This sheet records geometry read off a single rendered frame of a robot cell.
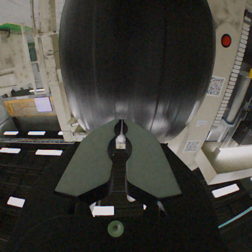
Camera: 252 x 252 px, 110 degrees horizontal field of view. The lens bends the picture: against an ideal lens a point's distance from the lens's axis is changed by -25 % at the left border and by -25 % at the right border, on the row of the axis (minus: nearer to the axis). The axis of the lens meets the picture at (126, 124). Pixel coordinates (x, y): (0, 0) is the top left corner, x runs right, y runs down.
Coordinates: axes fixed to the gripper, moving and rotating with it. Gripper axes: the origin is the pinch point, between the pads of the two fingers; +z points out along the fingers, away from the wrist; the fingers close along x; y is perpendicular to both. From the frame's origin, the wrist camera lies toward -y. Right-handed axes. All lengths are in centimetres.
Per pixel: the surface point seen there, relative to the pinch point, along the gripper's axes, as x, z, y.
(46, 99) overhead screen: -259, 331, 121
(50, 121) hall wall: -728, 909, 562
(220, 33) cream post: 29.9, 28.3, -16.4
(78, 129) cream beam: -33, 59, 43
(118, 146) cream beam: -3, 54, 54
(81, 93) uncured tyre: -6.9, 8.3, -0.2
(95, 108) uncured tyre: -4.7, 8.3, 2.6
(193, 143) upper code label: 33, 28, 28
